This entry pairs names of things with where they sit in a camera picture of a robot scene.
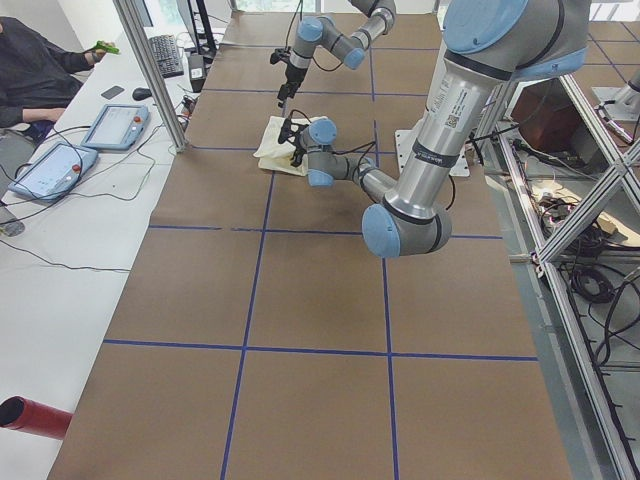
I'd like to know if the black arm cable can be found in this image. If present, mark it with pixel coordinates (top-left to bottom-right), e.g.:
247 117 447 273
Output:
289 108 457 211

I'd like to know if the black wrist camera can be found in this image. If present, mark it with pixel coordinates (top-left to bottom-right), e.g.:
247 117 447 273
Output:
277 117 308 146
269 46 292 65

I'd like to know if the black keyboard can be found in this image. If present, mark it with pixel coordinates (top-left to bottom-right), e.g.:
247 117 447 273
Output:
148 35 184 78

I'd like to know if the black smartphone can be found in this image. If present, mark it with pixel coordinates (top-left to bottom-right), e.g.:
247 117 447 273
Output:
101 85 124 100

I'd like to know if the red cylinder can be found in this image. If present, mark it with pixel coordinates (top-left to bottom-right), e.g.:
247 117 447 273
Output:
1 396 73 440

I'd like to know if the seated person in black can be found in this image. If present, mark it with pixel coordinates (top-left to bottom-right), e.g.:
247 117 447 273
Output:
1 16 114 141

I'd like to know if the black power adapter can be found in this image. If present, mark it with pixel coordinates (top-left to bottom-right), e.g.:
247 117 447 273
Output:
188 53 207 93

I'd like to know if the cream long-sleeve cat shirt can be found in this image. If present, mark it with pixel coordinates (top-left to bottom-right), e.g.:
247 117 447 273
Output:
254 116 310 176

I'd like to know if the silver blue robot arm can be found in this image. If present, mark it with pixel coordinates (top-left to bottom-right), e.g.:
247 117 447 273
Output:
270 0 396 107
278 1 590 258

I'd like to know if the blue teach pendant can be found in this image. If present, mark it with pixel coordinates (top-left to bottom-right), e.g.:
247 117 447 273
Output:
81 104 150 151
8 142 98 202

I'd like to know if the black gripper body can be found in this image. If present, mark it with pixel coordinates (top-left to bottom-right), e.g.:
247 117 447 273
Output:
291 132 310 167
279 64 306 100

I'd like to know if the tangled floor cable pile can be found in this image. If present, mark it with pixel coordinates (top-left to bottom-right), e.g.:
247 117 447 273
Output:
529 189 640 371

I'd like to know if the far blue teach pendant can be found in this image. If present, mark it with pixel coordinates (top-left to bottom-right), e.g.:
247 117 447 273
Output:
81 104 150 151

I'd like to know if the black computer mouse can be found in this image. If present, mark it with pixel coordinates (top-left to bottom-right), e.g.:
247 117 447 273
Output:
132 87 152 101

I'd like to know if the grey aluminium frame post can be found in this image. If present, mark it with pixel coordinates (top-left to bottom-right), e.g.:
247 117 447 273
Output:
113 0 187 153

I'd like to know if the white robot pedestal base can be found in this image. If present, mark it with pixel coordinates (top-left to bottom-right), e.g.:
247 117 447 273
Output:
394 0 506 178

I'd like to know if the near blue teach pendant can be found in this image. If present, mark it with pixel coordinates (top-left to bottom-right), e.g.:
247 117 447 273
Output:
8 142 98 202

